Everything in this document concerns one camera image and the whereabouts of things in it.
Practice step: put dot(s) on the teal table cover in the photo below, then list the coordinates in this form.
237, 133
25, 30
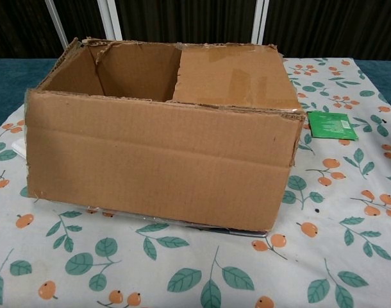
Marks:
9, 80

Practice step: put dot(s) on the floral leaf print tablecloth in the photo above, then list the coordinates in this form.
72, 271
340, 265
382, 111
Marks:
195, 263

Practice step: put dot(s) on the red ink pad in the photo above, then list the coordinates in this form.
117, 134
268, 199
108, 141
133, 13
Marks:
246, 234

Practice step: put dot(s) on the green foil sachet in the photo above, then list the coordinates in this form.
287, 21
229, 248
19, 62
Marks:
333, 125

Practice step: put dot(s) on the white aluminium frame post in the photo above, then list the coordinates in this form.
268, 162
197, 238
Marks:
110, 19
59, 29
260, 22

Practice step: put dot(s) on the brown cardboard shipping box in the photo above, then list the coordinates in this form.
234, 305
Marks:
163, 160

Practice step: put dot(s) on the white plastic case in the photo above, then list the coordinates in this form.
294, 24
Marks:
20, 149

